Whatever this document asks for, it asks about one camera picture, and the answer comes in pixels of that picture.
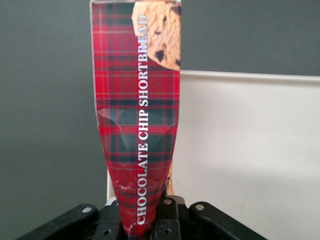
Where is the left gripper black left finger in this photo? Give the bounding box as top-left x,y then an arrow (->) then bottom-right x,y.
16,197 -> 125,240

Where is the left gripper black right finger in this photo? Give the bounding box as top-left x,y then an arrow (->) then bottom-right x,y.
151,196 -> 267,240

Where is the red tartan cookie box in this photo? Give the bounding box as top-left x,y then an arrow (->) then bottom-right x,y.
89,0 -> 183,239

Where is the pale pink plastic tray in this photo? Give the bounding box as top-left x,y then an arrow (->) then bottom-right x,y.
105,69 -> 320,240

